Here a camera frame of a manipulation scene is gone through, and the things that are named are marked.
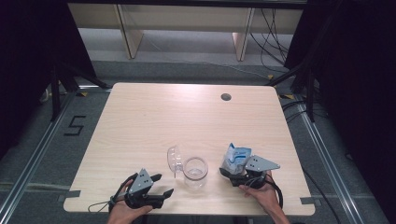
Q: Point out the person's left hand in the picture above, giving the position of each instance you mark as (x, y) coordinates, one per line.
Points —
(124, 214)

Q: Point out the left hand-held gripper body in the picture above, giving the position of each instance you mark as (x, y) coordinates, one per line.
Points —
(141, 183)

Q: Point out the white and blue bag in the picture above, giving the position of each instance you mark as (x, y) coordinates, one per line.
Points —
(233, 158)

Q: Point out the clear jar lid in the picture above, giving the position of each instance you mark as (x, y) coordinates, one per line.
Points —
(174, 158)

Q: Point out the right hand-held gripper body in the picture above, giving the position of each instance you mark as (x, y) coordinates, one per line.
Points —
(260, 163)

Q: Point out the person's right hand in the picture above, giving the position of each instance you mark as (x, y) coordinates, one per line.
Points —
(264, 193)

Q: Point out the black tape strip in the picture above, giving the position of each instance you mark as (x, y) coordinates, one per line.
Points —
(70, 194)
(308, 200)

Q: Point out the aluminium floor rail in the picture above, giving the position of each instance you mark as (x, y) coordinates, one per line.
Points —
(323, 155)
(34, 155)

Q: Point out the yellow black tape piece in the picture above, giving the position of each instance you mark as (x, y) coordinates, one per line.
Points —
(82, 93)
(286, 96)

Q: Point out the light wooden desk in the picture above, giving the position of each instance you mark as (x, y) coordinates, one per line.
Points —
(186, 18)

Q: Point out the clear glass jar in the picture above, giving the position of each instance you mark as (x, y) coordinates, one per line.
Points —
(195, 183)

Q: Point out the dark curtain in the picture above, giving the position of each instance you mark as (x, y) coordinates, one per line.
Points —
(358, 62)
(25, 46)

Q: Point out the black metal stand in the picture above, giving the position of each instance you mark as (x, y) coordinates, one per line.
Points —
(309, 93)
(56, 93)

